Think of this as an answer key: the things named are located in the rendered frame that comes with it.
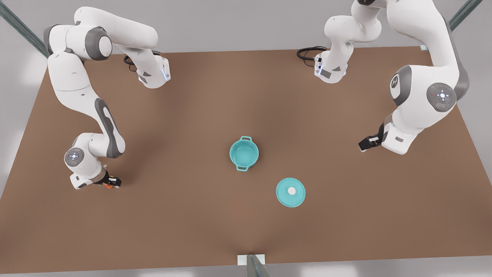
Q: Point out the small orange-brown potato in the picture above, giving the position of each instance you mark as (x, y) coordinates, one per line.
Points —
(108, 186)

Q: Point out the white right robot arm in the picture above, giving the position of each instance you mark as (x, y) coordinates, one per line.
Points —
(69, 77)

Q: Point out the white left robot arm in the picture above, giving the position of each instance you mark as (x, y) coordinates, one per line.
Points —
(419, 104)

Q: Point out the teal pot lid white knob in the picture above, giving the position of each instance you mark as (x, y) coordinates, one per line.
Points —
(290, 192)

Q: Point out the silver frame post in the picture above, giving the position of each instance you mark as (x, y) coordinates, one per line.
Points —
(256, 267)
(463, 13)
(23, 29)

